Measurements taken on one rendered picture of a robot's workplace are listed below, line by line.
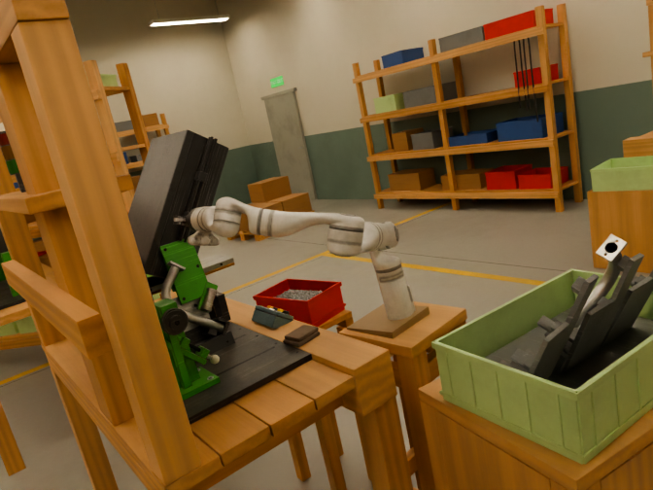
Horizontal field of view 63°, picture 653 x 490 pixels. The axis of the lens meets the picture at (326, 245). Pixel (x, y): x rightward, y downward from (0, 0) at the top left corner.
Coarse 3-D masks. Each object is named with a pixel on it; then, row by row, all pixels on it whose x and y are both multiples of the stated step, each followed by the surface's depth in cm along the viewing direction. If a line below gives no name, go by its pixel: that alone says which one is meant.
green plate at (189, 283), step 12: (168, 252) 181; (180, 252) 183; (192, 252) 186; (180, 264) 183; (192, 264) 185; (180, 276) 182; (192, 276) 184; (204, 276) 186; (180, 288) 181; (192, 288) 184; (180, 300) 181
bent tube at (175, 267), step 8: (168, 264) 180; (176, 264) 178; (168, 272) 178; (176, 272) 178; (168, 280) 176; (168, 288) 176; (168, 296) 175; (192, 320) 178; (200, 320) 179; (208, 320) 181; (216, 328) 182
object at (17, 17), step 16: (0, 0) 99; (16, 0) 94; (32, 0) 95; (48, 0) 97; (64, 0) 98; (0, 16) 103; (16, 16) 94; (32, 16) 95; (48, 16) 97; (64, 16) 98; (0, 32) 108; (0, 48) 112
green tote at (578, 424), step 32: (544, 288) 163; (480, 320) 149; (512, 320) 156; (448, 352) 136; (480, 352) 150; (640, 352) 118; (448, 384) 141; (480, 384) 130; (512, 384) 121; (544, 384) 112; (608, 384) 113; (640, 384) 120; (480, 416) 134; (512, 416) 124; (544, 416) 116; (576, 416) 108; (608, 416) 114; (640, 416) 121; (576, 448) 111
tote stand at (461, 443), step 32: (448, 416) 142; (448, 448) 147; (480, 448) 133; (512, 448) 122; (544, 448) 118; (608, 448) 114; (640, 448) 116; (448, 480) 152; (480, 480) 138; (512, 480) 126; (544, 480) 115; (576, 480) 107; (608, 480) 112; (640, 480) 118
